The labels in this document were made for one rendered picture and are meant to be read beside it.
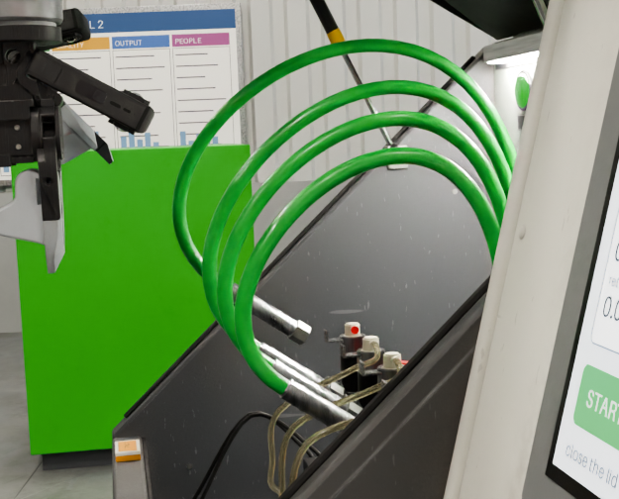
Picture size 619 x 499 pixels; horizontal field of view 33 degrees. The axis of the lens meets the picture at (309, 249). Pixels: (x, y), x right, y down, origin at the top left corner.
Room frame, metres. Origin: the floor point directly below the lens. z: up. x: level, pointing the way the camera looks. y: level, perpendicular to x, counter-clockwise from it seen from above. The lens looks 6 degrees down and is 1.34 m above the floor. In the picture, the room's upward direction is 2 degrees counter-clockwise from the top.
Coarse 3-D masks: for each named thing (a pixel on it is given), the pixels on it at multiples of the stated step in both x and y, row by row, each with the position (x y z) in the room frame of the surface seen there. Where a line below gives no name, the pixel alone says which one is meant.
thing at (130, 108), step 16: (32, 64) 0.90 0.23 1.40; (48, 64) 0.90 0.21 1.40; (64, 64) 0.91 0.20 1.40; (48, 80) 0.91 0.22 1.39; (64, 80) 0.91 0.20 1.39; (80, 80) 0.91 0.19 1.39; (96, 80) 0.91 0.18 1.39; (80, 96) 0.91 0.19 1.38; (96, 96) 0.91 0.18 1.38; (112, 96) 0.91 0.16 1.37; (128, 96) 0.91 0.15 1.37; (112, 112) 0.91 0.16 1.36; (128, 112) 0.91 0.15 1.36; (144, 112) 0.92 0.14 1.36; (128, 128) 0.92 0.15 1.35; (144, 128) 0.92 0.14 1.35
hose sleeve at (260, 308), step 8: (256, 296) 1.07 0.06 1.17; (256, 304) 1.07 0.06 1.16; (264, 304) 1.07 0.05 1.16; (256, 312) 1.07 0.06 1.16; (264, 312) 1.07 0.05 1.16; (272, 312) 1.07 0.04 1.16; (280, 312) 1.08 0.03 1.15; (264, 320) 1.07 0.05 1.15; (272, 320) 1.07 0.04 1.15; (280, 320) 1.07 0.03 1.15; (288, 320) 1.08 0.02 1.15; (280, 328) 1.07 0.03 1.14; (288, 328) 1.07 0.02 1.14
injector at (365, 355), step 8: (360, 352) 1.01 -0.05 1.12; (368, 352) 1.00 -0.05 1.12; (384, 352) 1.01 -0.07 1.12; (368, 368) 1.00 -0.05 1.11; (376, 368) 1.00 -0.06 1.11; (360, 376) 1.01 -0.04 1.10; (368, 376) 1.00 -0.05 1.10; (376, 376) 1.00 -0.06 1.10; (360, 384) 1.01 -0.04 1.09; (368, 384) 1.00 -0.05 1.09; (376, 392) 1.00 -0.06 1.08; (360, 400) 1.01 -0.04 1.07; (368, 400) 1.00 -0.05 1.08
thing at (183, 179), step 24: (336, 48) 1.09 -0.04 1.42; (360, 48) 1.09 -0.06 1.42; (384, 48) 1.10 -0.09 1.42; (408, 48) 1.10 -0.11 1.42; (264, 72) 1.08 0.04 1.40; (288, 72) 1.08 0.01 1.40; (456, 72) 1.11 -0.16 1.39; (240, 96) 1.07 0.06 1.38; (480, 96) 1.11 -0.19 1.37; (216, 120) 1.06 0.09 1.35; (192, 144) 1.07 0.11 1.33; (504, 144) 1.12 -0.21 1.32; (192, 168) 1.06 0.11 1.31; (192, 264) 1.06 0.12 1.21
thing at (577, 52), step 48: (576, 0) 0.71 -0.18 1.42; (576, 48) 0.69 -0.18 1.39; (576, 96) 0.67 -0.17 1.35; (528, 144) 0.74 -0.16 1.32; (576, 144) 0.66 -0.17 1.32; (528, 192) 0.72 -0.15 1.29; (576, 192) 0.64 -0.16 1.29; (528, 240) 0.70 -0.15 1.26; (528, 288) 0.68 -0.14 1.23; (480, 336) 0.74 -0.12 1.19; (528, 336) 0.66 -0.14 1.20; (480, 384) 0.74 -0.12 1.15; (528, 384) 0.65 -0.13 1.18; (480, 432) 0.70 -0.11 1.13; (528, 432) 0.63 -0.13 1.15; (480, 480) 0.68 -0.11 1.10
